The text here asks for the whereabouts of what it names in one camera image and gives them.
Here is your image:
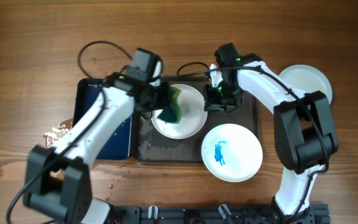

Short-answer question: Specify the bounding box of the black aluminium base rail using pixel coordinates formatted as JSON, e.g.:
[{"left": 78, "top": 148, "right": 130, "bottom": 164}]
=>
[{"left": 107, "top": 203, "right": 331, "bottom": 224}]

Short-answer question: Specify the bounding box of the black water tray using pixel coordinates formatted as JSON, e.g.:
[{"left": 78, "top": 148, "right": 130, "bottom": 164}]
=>
[{"left": 73, "top": 78, "right": 133, "bottom": 160}]

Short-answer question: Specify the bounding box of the white plate with blue stain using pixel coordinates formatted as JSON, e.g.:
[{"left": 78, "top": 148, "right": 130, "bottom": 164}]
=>
[{"left": 201, "top": 124, "right": 263, "bottom": 182}]

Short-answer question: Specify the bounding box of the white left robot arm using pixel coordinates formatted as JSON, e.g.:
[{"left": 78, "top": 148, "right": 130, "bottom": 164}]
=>
[{"left": 22, "top": 72, "right": 179, "bottom": 223}]

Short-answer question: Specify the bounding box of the dark grey serving tray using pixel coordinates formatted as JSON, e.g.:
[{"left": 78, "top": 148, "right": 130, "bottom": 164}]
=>
[{"left": 131, "top": 77, "right": 259, "bottom": 165}]

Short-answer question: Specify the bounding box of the green yellow sponge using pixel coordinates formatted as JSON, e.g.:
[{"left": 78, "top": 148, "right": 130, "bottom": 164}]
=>
[{"left": 157, "top": 86, "right": 181, "bottom": 124}]

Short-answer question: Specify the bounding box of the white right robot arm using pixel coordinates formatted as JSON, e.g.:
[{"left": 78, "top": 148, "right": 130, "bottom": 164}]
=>
[{"left": 204, "top": 49, "right": 338, "bottom": 223}]

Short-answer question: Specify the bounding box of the white plate cleaned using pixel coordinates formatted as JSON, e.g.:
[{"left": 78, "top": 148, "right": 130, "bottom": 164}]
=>
[
  {"left": 279, "top": 65, "right": 333, "bottom": 104},
  {"left": 151, "top": 84, "right": 208, "bottom": 139}
]

